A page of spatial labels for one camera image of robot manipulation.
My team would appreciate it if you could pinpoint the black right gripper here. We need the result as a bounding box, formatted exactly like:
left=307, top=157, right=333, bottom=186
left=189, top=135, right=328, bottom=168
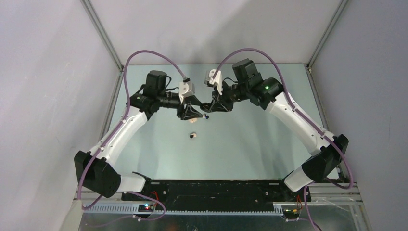
left=210, top=80, right=249, bottom=113

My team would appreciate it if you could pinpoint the black glossy earbud charging case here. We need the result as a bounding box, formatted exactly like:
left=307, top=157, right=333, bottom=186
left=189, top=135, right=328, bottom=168
left=200, top=103, right=211, bottom=113

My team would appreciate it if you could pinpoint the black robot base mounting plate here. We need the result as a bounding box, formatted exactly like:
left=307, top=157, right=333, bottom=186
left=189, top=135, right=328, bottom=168
left=121, top=180, right=311, bottom=212

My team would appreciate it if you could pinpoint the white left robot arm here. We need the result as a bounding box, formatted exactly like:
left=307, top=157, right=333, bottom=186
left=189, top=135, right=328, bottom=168
left=74, top=70, right=204, bottom=201

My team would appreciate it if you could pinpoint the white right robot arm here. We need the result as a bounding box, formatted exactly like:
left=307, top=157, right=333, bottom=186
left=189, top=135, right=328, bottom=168
left=201, top=59, right=349, bottom=201

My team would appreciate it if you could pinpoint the beige square earbud case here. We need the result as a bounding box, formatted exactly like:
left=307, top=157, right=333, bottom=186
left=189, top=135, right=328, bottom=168
left=188, top=118, right=198, bottom=123

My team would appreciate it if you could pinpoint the left green circuit board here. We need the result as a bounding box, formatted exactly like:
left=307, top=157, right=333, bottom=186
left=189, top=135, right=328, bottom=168
left=138, top=204, right=156, bottom=213

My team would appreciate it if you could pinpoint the green circuit board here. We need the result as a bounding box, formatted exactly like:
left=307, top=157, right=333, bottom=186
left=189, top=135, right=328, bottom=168
left=283, top=209, right=302, bottom=214
left=138, top=204, right=156, bottom=213

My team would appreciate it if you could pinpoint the right green circuit board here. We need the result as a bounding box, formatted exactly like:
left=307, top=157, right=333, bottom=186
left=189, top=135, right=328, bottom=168
left=283, top=209, right=302, bottom=214

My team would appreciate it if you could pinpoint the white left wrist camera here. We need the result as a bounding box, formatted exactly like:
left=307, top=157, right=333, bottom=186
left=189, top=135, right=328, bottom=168
left=178, top=81, right=195, bottom=103

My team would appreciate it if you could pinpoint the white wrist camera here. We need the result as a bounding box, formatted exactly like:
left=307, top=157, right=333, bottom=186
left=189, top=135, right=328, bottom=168
left=178, top=81, right=195, bottom=103
left=204, top=69, right=223, bottom=95

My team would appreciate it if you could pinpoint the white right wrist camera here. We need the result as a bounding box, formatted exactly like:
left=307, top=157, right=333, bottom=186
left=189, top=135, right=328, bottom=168
left=204, top=69, right=223, bottom=95

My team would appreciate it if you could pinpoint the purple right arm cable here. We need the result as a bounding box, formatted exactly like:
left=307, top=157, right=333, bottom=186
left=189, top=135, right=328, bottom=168
left=213, top=48, right=355, bottom=231

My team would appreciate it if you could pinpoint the left aluminium frame post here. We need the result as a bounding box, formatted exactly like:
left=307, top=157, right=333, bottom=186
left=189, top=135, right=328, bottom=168
left=80, top=0, right=124, bottom=72

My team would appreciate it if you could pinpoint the aluminium frame post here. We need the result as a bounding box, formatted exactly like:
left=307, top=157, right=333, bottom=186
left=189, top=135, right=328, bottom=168
left=306, top=0, right=349, bottom=72
left=80, top=0, right=124, bottom=72

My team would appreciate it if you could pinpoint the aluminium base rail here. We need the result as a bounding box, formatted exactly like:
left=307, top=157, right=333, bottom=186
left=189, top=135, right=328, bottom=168
left=308, top=183, right=363, bottom=206

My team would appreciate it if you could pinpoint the white slotted cable duct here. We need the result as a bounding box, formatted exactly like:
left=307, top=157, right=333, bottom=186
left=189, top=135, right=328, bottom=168
left=83, top=203, right=284, bottom=217

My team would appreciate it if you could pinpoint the right aluminium frame post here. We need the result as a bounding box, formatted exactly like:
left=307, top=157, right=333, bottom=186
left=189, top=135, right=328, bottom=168
left=306, top=0, right=349, bottom=72

